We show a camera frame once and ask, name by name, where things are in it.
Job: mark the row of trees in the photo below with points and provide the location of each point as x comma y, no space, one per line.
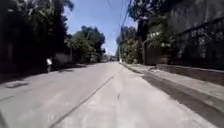
36,30

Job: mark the grey concrete road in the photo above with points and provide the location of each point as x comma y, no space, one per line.
100,100

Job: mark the dark fence with wall base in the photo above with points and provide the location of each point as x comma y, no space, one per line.
196,43

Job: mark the green bushy trees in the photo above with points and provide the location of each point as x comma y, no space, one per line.
128,46

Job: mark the brown wall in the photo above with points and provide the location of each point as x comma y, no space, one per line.
151,53

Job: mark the person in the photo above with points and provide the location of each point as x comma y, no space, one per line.
49,63

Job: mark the raised concrete sidewalk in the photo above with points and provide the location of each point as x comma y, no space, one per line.
186,85

